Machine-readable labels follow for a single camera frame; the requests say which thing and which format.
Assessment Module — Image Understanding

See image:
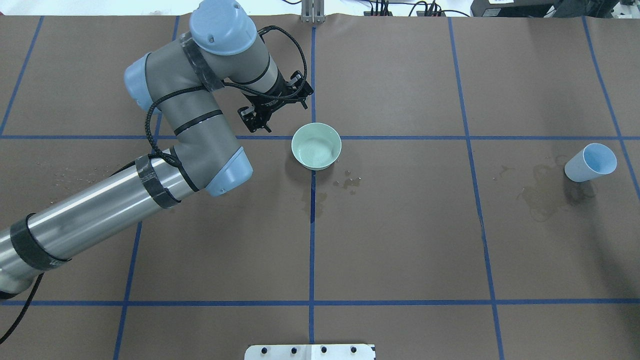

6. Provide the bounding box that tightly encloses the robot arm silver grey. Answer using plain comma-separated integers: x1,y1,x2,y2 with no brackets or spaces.
1,0,313,301

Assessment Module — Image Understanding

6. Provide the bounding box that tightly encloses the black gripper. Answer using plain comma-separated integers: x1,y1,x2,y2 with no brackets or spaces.
238,70,314,133

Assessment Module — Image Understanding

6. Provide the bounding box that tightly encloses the aluminium post bracket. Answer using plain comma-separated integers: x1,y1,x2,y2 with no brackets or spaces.
301,0,326,24

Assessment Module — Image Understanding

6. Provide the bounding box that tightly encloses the light blue plastic cup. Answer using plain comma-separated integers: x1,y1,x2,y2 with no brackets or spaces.
564,143,618,183

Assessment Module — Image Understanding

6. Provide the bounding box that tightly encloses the mint green ceramic bowl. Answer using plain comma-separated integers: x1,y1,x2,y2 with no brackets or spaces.
291,122,342,171

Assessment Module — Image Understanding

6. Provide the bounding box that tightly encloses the white metal mounting plate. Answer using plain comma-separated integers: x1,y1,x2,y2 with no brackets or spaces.
244,343,377,360

